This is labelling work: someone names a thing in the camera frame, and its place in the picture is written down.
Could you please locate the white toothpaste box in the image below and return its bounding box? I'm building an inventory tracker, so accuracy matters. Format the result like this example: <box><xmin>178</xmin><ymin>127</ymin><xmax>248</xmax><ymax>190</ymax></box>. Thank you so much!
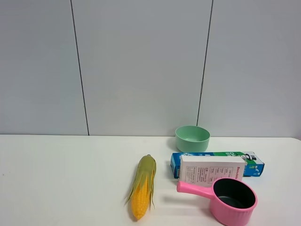
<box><xmin>179</xmin><ymin>155</ymin><xmax>246</xmax><ymax>187</ymax></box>

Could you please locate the green plastic bowl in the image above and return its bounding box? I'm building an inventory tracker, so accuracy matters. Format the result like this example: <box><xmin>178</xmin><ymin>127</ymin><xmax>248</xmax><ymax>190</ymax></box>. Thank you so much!
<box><xmin>175</xmin><ymin>125</ymin><xmax>211</xmax><ymax>153</ymax></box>

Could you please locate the yellow toy corn cob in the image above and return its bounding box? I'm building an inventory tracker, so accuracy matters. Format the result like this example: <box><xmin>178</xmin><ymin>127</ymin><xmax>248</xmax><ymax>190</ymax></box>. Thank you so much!
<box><xmin>126</xmin><ymin>154</ymin><xmax>157</xmax><ymax>221</ymax></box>

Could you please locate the blue green toothpaste box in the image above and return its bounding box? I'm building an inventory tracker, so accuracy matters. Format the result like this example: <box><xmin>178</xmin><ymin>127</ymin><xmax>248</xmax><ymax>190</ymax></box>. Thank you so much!
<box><xmin>170</xmin><ymin>152</ymin><xmax>264</xmax><ymax>178</ymax></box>

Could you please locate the pink saucepan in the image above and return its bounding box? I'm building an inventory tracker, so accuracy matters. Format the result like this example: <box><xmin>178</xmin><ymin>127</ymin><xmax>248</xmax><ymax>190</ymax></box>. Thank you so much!
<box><xmin>177</xmin><ymin>178</ymin><xmax>258</xmax><ymax>226</ymax></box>

